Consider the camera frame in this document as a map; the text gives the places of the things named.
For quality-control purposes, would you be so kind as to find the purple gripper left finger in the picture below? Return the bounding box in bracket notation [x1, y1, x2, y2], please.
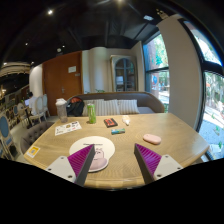
[46, 145, 95, 186]

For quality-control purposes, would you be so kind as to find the wooden door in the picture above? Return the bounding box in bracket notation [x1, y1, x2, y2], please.
[43, 51, 83, 116]

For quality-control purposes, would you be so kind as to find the white printed menu sheet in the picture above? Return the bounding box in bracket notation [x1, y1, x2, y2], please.
[55, 121, 81, 135]

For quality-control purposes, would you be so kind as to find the striped cushion right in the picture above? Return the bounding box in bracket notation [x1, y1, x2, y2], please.
[118, 99, 139, 115]

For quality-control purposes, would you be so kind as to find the yellow table sticker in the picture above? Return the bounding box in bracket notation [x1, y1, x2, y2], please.
[26, 146, 40, 158]

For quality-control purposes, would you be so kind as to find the black red card box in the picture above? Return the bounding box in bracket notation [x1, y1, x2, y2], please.
[104, 118, 117, 128]

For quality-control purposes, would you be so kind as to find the arched glass cabinet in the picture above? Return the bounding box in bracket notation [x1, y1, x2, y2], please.
[110, 55, 138, 92]

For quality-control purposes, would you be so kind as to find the green drink can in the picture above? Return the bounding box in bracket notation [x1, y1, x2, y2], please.
[87, 103, 96, 124]

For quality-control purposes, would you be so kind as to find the striped cushion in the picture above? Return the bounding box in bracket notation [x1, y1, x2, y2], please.
[118, 99, 139, 115]
[82, 99, 120, 117]

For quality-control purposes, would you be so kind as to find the small teal packet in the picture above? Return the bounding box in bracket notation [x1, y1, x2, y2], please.
[111, 128, 125, 135]

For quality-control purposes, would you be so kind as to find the white chair with person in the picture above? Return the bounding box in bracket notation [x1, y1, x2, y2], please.
[29, 96, 46, 122]

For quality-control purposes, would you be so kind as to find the round white mouse pad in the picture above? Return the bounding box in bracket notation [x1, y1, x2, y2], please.
[69, 136, 115, 172]

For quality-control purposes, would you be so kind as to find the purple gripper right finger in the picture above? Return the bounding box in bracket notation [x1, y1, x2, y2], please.
[134, 144, 182, 184]

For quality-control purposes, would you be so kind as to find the black backpack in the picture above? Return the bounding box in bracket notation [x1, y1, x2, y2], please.
[66, 97, 84, 117]

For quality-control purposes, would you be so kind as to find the grey tufted chair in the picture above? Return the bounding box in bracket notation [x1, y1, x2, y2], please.
[20, 121, 53, 154]

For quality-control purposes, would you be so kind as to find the striped cushion left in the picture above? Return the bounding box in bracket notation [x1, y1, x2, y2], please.
[82, 99, 120, 117]

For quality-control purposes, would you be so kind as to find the blue cushioned chair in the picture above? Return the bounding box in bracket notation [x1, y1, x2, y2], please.
[0, 115, 17, 160]

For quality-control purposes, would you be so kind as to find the clear shaker bottle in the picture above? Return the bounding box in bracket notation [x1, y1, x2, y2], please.
[55, 98, 67, 123]

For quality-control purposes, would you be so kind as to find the white wrapped packet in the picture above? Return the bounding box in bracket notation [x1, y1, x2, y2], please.
[122, 115, 130, 126]

